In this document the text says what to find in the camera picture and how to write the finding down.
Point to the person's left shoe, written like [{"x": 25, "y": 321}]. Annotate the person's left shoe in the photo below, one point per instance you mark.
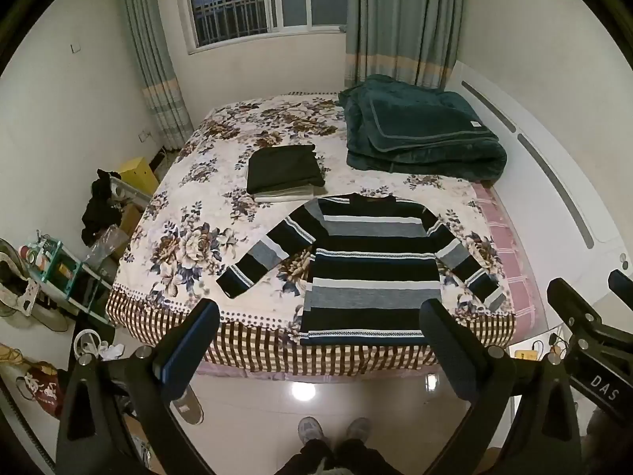
[{"x": 311, "y": 430}]

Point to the clear plastic bag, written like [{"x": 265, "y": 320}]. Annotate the clear plastic bag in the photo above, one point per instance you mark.
[{"x": 106, "y": 242}]

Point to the green striped curtain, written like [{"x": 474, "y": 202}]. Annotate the green striped curtain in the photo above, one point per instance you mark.
[
  {"x": 400, "y": 20},
  {"x": 153, "y": 59}
]

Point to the wall outlet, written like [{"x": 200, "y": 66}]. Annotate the wall outlet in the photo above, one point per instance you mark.
[{"x": 144, "y": 134}]

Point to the white headboard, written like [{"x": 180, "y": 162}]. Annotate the white headboard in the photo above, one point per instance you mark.
[{"x": 544, "y": 123}]

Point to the barred window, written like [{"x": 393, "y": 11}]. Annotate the barred window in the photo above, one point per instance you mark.
[{"x": 257, "y": 0}]

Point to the person's right shoe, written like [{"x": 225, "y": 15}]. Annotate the person's right shoe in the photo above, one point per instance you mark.
[{"x": 358, "y": 428}]

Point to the striped knit sweater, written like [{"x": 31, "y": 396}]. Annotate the striped knit sweater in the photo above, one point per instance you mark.
[{"x": 366, "y": 302}]

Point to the white round fan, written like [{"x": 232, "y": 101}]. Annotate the white round fan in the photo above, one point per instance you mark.
[{"x": 88, "y": 342}]

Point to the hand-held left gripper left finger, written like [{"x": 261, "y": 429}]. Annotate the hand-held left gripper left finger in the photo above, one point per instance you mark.
[{"x": 190, "y": 339}]

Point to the grey slipper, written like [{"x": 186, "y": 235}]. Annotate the grey slipper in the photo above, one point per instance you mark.
[{"x": 188, "y": 405}]

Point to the folded dark clothes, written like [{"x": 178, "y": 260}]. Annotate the folded dark clothes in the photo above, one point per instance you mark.
[{"x": 282, "y": 168}]

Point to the green quilt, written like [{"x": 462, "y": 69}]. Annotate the green quilt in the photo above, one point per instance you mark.
[{"x": 420, "y": 128}]

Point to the pink checked bed sheet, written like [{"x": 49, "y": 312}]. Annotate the pink checked bed sheet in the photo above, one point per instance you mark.
[{"x": 509, "y": 257}]

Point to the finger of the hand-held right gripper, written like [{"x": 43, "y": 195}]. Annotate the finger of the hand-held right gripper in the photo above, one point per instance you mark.
[
  {"x": 622, "y": 284},
  {"x": 568, "y": 302}
]

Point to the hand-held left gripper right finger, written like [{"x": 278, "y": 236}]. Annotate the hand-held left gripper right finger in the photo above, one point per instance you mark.
[{"x": 445, "y": 339}]

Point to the teal shelf rack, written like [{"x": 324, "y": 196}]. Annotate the teal shelf rack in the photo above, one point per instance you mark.
[{"x": 64, "y": 272}]

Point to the yellow box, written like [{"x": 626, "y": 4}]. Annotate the yellow box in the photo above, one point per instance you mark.
[{"x": 138, "y": 173}]

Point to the red printed bag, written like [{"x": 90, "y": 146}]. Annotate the red printed bag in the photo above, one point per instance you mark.
[{"x": 42, "y": 388}]

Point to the floral bed blanket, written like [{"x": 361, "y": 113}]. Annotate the floral bed blanket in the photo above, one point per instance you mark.
[{"x": 198, "y": 237}]

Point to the person's dark trouser legs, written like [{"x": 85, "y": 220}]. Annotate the person's dark trouser legs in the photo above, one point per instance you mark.
[{"x": 346, "y": 460}]

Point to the person's shoe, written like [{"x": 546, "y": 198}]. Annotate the person's shoe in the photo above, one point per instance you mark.
[
  {"x": 311, "y": 430},
  {"x": 358, "y": 428}
]

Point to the black cloth heap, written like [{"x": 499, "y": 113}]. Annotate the black cloth heap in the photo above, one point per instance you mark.
[{"x": 101, "y": 208}]

